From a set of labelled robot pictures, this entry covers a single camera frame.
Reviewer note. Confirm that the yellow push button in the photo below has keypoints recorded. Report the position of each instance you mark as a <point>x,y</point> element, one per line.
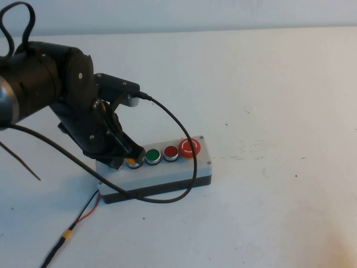
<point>131,161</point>

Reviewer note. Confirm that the green push button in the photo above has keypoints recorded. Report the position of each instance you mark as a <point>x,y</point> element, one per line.
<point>153,155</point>

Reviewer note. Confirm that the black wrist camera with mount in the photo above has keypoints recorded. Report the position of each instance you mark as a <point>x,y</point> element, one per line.
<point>120,85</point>

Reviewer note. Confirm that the dark red push button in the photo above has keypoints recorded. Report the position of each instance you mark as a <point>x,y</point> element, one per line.
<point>170,152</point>

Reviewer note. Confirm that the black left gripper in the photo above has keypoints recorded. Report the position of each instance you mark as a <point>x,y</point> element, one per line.
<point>92,131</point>

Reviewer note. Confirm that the red emergency stop mushroom button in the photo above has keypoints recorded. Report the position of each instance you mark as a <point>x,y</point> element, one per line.
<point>185,150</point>

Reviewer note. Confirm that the grey black control box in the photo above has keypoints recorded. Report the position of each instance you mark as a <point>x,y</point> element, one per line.
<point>167,174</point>

